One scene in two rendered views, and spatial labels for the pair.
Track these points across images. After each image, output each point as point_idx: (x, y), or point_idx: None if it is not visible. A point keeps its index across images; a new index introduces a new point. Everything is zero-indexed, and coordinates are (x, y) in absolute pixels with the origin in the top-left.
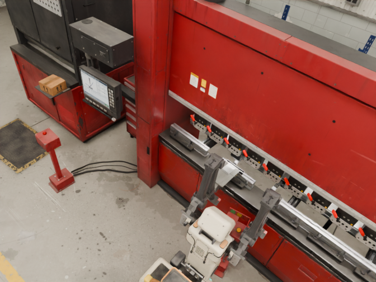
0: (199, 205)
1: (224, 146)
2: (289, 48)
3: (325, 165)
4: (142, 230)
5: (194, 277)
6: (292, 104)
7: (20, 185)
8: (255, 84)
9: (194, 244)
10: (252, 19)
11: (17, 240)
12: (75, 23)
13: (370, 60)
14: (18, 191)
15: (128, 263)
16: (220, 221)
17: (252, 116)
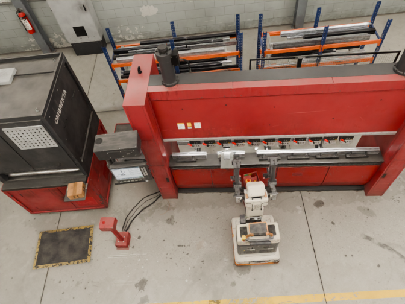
0: (240, 187)
1: None
2: (237, 90)
3: (279, 125)
4: (197, 224)
5: (258, 219)
6: (249, 110)
7: (101, 265)
8: (224, 110)
9: (252, 205)
10: (205, 84)
11: (139, 291)
12: (95, 148)
13: (273, 72)
14: (104, 269)
15: (208, 245)
16: (258, 187)
17: (229, 124)
